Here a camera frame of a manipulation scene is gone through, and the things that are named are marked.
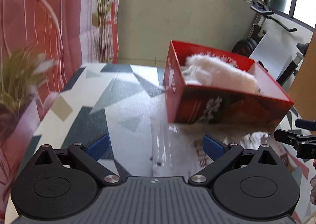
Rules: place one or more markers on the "clear plastic bag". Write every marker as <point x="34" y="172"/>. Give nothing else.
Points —
<point x="160" y="145"/>

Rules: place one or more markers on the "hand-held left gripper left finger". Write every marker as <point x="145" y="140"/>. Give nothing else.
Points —
<point x="98" y="146"/>

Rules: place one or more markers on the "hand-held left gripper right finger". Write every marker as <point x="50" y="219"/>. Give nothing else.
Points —
<point x="213" y="147"/>

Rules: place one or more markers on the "red cardboard box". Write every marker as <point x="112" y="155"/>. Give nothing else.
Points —
<point x="192" y="105"/>

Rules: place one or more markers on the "white fluffy plush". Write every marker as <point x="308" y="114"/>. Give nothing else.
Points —
<point x="222" y="73"/>

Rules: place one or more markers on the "white board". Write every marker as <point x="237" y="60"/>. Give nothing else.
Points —
<point x="274" y="53"/>

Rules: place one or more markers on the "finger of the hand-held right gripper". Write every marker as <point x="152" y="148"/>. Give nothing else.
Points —
<point x="305" y="124"/>
<point x="286" y="136"/>

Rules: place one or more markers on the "red printed backdrop cloth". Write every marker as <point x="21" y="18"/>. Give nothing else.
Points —
<point x="37" y="29"/>

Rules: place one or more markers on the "geometric patterned tablecloth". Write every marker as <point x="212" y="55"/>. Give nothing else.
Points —
<point x="81" y="105"/>

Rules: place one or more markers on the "black exercise bike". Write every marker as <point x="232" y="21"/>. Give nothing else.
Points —
<point x="243" y="47"/>

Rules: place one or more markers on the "wooden panel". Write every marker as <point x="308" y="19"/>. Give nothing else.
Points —
<point x="306" y="85"/>

